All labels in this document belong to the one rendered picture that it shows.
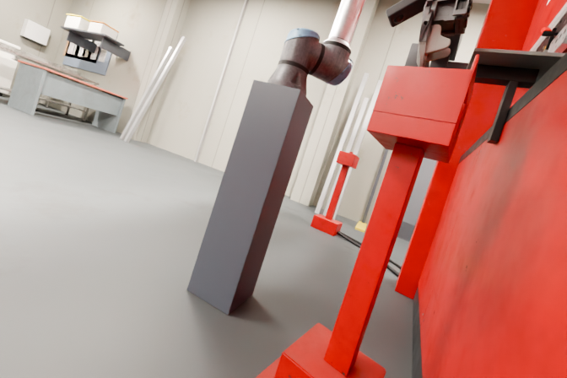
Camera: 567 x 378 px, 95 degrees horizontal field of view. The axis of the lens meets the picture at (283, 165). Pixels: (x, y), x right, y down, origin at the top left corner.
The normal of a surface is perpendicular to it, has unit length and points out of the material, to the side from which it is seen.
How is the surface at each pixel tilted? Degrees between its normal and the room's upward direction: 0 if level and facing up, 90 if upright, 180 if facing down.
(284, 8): 90
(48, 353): 0
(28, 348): 0
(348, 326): 90
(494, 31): 90
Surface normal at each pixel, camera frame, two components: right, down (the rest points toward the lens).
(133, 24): -0.34, -0.09
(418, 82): -0.53, -0.15
